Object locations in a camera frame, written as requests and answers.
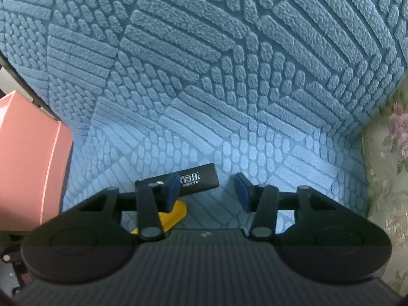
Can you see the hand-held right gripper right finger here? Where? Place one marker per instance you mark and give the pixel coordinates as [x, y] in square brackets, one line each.
[242, 191]

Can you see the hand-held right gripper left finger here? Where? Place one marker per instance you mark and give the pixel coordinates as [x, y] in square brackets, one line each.
[169, 191]

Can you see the small black printed box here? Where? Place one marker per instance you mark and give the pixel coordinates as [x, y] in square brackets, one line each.
[204, 175]

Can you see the pink cardboard box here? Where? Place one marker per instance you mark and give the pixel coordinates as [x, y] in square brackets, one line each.
[28, 153]

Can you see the blue textured chair cover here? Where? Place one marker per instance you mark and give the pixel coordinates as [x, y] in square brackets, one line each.
[204, 70]

